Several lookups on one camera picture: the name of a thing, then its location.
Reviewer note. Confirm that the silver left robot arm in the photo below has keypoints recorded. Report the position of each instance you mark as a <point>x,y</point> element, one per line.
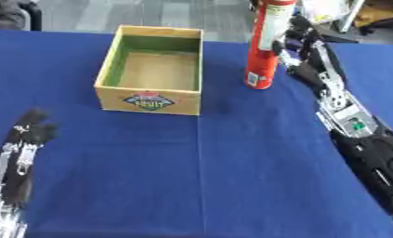
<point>1,221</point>

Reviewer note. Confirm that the silver and black right robot arm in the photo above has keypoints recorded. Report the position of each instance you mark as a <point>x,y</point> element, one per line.
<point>367,148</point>

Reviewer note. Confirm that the brown bag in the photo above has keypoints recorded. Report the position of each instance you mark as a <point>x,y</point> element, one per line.
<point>381,14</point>

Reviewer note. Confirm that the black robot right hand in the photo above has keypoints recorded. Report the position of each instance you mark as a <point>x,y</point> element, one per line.
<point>313,72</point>

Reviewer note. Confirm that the black chair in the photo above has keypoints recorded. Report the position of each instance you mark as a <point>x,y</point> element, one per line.
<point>12,14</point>

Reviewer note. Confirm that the red bottle with white label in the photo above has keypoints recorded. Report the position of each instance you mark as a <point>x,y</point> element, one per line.
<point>261,62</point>

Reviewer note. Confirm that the tan cardboard box green inside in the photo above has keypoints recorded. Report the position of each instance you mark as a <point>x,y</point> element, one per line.
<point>156,72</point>

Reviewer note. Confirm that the white board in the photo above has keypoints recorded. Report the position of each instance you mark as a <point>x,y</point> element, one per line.
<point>326,10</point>

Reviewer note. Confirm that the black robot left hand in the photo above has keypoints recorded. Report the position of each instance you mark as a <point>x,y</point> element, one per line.
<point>18,182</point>

